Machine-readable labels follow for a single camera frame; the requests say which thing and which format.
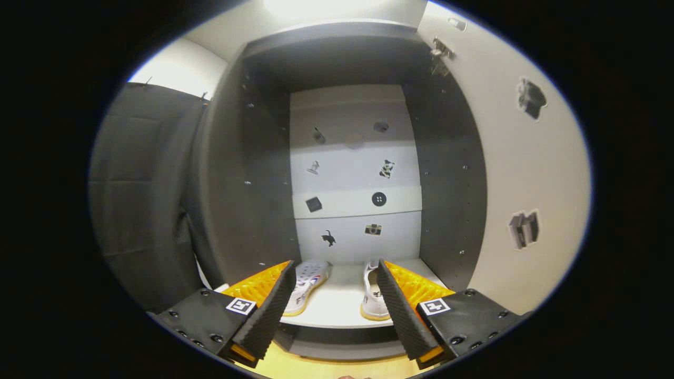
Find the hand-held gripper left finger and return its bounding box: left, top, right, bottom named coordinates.
left=155, top=261, right=296, bottom=369

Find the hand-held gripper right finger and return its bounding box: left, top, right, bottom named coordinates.
left=376, top=260, right=527, bottom=371

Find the white canvas shoe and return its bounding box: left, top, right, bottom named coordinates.
left=282, top=259, right=332, bottom=317
left=360, top=261, right=393, bottom=321

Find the grey shoe cabinet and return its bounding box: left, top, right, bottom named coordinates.
left=187, top=21, right=488, bottom=364

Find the metal door hinge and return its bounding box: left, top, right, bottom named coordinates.
left=429, top=37, right=456, bottom=59

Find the black backdrop cloth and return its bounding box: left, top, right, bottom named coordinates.
left=88, top=82, right=211, bottom=314

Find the square ceiling light panel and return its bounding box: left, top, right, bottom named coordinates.
left=263, top=0, right=390, bottom=19

